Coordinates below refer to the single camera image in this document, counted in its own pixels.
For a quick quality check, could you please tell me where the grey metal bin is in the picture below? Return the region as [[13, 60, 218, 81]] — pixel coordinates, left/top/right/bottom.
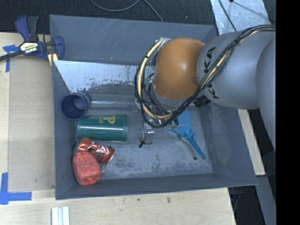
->
[[49, 14, 259, 200]]

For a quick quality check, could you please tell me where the green can with gold print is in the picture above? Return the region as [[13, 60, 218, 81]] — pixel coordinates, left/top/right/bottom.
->
[[77, 114, 129, 144]]

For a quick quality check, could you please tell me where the copper foil wrapper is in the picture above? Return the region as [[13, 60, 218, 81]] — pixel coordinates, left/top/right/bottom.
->
[[75, 137, 116, 166]]

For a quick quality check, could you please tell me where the clear plastic bottle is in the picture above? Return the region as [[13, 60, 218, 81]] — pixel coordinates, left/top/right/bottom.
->
[[88, 94, 139, 113]]

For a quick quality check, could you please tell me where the red-orange sponge block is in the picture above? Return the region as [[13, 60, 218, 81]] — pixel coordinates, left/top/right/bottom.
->
[[72, 151, 102, 187]]

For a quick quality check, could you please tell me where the dark blue cup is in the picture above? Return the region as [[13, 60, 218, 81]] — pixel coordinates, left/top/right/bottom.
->
[[60, 93, 91, 121]]

